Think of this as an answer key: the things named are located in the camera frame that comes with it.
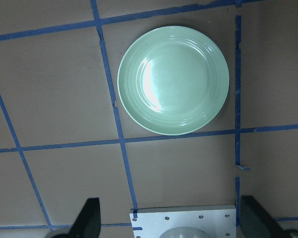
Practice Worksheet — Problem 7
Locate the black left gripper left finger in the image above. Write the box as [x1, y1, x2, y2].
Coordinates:
[67, 198, 101, 238]

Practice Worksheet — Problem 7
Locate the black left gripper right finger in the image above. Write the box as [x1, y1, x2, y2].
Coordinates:
[239, 195, 296, 238]

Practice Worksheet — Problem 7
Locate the grey round robot base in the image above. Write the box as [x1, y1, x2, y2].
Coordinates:
[160, 227, 211, 238]

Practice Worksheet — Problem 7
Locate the light green ceramic plate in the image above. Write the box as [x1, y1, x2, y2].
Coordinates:
[117, 26, 229, 135]

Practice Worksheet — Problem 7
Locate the white metal base plate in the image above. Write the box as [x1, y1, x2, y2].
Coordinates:
[130, 205, 236, 238]

